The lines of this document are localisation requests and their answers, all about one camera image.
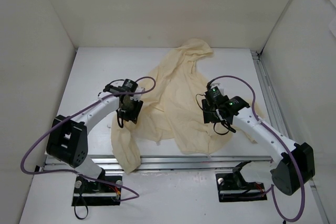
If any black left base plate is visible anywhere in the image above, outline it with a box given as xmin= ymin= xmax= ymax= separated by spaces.
xmin=71 ymin=176 xmax=121 ymax=206

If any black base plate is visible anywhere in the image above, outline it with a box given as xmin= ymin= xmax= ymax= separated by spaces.
xmin=215 ymin=173 xmax=267 ymax=203
xmin=71 ymin=176 xmax=121 ymax=206

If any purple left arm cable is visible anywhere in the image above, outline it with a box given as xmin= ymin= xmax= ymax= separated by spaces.
xmin=20 ymin=76 xmax=140 ymax=204

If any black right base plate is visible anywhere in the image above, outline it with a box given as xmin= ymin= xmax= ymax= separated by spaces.
xmin=215 ymin=173 xmax=267 ymax=203

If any cream yellow jacket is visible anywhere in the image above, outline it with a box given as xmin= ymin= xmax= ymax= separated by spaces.
xmin=111 ymin=39 xmax=259 ymax=173

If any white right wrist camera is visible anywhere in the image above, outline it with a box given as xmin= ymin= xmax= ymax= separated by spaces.
xmin=211 ymin=83 xmax=223 ymax=90

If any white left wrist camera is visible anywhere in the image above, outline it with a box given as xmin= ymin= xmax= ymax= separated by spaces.
xmin=136 ymin=87 xmax=145 ymax=93

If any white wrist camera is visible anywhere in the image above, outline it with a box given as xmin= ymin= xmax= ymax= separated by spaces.
xmin=211 ymin=83 xmax=223 ymax=90
xmin=136 ymin=87 xmax=145 ymax=93

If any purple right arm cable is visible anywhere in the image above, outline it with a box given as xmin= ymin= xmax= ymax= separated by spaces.
xmin=207 ymin=76 xmax=307 ymax=221

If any right aluminium rail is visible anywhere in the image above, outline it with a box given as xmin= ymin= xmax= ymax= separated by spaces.
xmin=250 ymin=50 xmax=330 ymax=223

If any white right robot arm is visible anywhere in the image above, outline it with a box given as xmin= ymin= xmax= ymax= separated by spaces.
xmin=202 ymin=87 xmax=315 ymax=196

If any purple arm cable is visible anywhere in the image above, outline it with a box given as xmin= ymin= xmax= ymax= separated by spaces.
xmin=20 ymin=76 xmax=140 ymax=204
xmin=207 ymin=76 xmax=307 ymax=221

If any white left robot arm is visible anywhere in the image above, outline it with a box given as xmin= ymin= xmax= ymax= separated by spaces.
xmin=46 ymin=79 xmax=145 ymax=193

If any aluminium rail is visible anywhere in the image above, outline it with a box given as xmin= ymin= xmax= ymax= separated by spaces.
xmin=250 ymin=50 xmax=330 ymax=223
xmin=44 ymin=156 xmax=271 ymax=172

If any front aluminium rail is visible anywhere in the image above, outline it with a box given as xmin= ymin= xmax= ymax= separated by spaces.
xmin=44 ymin=156 xmax=271 ymax=172

